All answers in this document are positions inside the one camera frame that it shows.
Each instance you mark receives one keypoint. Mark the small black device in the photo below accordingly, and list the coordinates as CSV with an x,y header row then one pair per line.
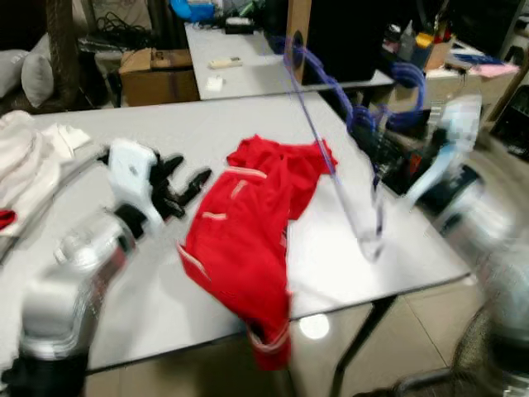
x,y
240,25

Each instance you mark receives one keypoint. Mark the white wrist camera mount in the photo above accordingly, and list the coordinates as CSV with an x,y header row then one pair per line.
x,y
132,174
450,136

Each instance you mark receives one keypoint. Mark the brown cardboard box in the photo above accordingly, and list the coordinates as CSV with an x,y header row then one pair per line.
x,y
157,78

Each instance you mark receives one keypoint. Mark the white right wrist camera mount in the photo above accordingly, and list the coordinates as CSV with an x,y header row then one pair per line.
x,y
450,136

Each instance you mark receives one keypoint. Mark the black metal table leg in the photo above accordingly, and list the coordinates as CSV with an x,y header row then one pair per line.
x,y
361,347

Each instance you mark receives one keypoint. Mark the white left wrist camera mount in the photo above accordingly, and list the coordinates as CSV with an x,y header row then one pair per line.
x,y
132,174

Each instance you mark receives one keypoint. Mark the red t-shirt white trim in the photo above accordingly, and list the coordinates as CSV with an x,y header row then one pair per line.
x,y
240,231

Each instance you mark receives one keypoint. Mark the black wooden speaker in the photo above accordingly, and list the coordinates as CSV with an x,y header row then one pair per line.
x,y
343,41

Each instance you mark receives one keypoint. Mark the blue plastic object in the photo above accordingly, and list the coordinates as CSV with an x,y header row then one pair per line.
x,y
192,10

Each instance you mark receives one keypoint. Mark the small white card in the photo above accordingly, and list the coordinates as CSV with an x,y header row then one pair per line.
x,y
214,83

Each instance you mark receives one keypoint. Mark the brown rough pole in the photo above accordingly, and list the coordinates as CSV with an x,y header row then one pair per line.
x,y
62,50

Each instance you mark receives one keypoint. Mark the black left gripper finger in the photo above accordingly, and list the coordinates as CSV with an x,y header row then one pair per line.
x,y
172,165
194,187

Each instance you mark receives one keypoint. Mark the white knit garment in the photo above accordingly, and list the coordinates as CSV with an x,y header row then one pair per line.
x,y
66,141

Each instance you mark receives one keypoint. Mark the desk organizer with bottles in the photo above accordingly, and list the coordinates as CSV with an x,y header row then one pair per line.
x,y
423,50

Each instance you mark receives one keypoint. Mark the white remote control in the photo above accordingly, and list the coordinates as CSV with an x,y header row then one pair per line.
x,y
225,62

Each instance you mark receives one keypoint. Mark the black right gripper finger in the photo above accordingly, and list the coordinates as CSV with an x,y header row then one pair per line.
x,y
378,135
359,128

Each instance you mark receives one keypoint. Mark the purple plastic hanger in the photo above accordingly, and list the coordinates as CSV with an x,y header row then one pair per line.
x,y
407,71

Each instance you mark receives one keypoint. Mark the pink cloth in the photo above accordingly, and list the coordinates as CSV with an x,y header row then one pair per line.
x,y
492,70

